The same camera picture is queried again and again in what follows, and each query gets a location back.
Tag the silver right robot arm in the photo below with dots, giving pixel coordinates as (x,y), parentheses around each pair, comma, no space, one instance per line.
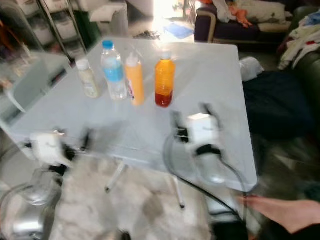
(211,170)

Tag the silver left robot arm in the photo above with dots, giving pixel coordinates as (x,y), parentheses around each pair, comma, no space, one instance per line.
(37,197)

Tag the grey folding table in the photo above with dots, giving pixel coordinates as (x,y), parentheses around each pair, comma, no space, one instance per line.
(205,85)

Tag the orange juice bottle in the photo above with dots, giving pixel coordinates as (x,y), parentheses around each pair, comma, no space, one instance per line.
(165,80)

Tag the metal table leg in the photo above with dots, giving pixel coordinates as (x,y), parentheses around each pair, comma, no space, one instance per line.
(115,177)
(178,194)

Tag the yellow white-capped drink bottle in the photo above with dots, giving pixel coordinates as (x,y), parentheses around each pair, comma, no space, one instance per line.
(135,82)

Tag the small cream white-capped bottle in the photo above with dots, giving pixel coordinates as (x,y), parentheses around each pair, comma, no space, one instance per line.
(88,80)

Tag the white cloth bundle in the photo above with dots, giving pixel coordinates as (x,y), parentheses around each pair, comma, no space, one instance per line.
(250,68)

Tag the blue-capped clear water bottle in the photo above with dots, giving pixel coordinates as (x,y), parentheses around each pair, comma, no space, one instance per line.
(113,72)

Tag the black bag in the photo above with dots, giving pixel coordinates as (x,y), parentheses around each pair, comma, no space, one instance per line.
(277,105)

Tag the small grey side table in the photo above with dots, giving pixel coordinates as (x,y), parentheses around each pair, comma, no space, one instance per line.
(35,75)

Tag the purple sofa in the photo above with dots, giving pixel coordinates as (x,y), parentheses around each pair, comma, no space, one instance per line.
(217,27)

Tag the blue floor mat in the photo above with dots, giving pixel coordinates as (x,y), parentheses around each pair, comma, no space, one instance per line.
(179,30)

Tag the orange doll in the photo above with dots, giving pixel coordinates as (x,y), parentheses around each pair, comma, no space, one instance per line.
(240,14)

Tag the pile of white clothes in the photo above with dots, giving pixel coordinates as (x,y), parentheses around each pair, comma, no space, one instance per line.
(300,45)

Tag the metal storage shelf rack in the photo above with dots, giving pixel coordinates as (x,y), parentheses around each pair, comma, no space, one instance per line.
(52,27)

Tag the white plastic chair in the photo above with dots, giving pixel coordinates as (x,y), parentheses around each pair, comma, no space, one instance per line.
(107,14)

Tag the person bare leg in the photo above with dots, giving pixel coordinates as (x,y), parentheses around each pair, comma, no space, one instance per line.
(290,212)

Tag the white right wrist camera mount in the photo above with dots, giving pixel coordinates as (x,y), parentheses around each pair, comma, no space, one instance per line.
(203,129)

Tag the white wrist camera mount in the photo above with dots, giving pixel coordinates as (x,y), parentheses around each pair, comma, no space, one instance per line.
(203,129)
(49,148)

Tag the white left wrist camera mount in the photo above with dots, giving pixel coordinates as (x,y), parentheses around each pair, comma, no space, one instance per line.
(49,148)

